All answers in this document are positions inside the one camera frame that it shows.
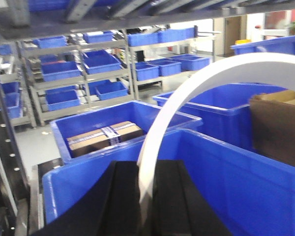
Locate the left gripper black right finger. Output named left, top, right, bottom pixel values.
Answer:
left=151, top=160, right=232, bottom=236

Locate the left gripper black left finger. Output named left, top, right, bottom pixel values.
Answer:
left=34, top=161, right=141, bottom=236

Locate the white half-ring pipe clamp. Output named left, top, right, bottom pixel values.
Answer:
left=138, top=53, right=295, bottom=222

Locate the near blue target bin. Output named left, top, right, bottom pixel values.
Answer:
left=42, top=129, right=295, bottom=236

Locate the blue bin with carton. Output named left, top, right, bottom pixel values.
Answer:
left=50, top=100, right=204, bottom=165

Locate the blue bin behind right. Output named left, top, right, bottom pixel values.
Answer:
left=152, top=83, right=290, bottom=152

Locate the taped cardboard carton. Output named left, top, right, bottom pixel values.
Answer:
left=67, top=121, right=144, bottom=158

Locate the brown cardboard box right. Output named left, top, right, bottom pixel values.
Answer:
left=249, top=90, right=295, bottom=167

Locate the grey shelving rack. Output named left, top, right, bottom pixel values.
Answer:
left=18, top=28, right=215, bottom=125

